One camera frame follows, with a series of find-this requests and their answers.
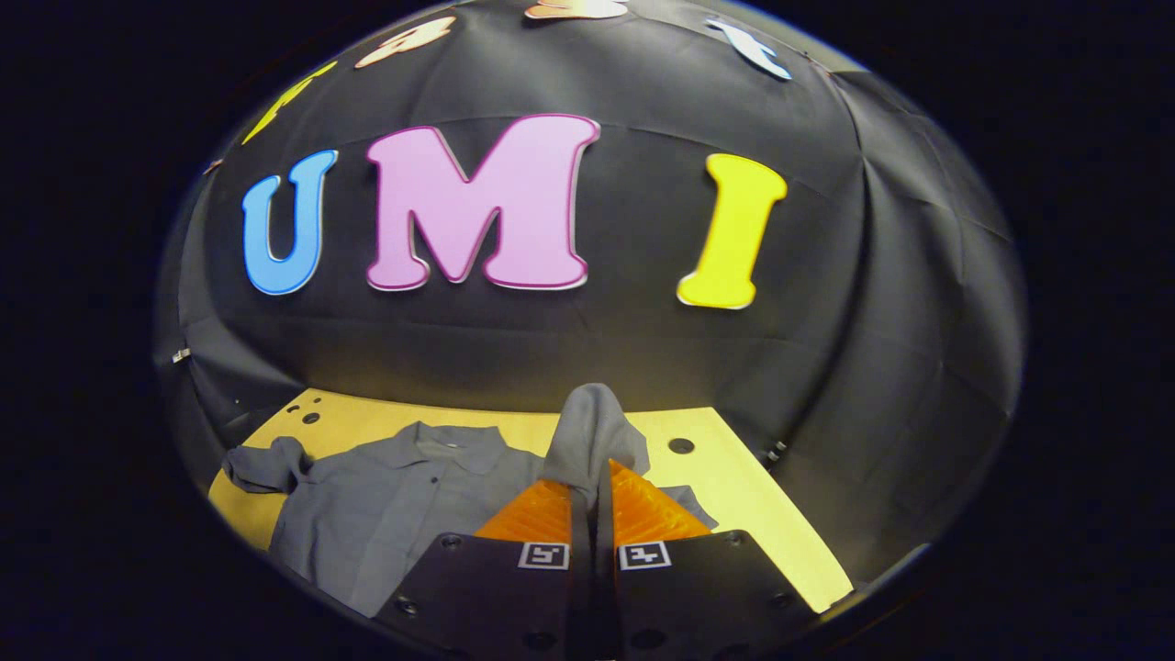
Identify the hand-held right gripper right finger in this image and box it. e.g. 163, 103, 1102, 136
595, 459, 818, 661

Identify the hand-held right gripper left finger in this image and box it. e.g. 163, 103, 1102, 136
372, 477, 594, 661

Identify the grey button-up shirt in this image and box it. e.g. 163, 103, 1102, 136
220, 383, 722, 618

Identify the black backdrop cloth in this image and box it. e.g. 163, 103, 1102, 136
151, 0, 1027, 588

